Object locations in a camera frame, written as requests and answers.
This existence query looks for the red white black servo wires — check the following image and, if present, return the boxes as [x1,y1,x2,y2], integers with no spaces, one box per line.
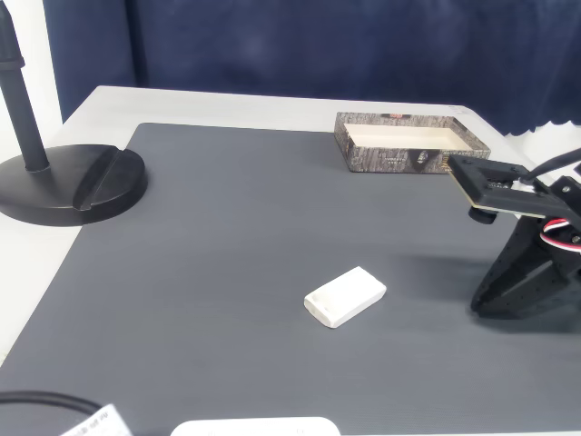
[541,219,581,255]

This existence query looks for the grey desk mat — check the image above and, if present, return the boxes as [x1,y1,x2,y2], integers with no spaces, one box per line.
[0,121,581,436]

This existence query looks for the white flat device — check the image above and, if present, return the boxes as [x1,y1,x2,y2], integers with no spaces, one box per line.
[170,416,341,436]

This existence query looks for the thin black cable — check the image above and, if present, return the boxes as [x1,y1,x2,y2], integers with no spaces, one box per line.
[0,391,103,417]

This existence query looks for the black round-base stand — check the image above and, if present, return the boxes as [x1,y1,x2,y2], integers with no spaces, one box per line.
[0,0,150,227]

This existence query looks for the white printed label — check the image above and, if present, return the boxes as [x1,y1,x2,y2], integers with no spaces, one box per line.
[58,403,133,436]

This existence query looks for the patterned open cardboard box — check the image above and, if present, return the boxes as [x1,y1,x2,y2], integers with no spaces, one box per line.
[334,111,493,174]

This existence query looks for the black gripper camera mount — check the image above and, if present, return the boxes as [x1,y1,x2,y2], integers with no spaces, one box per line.
[447,154,566,226]

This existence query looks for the white rectangular block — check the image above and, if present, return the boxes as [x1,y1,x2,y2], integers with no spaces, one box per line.
[303,265,388,330]

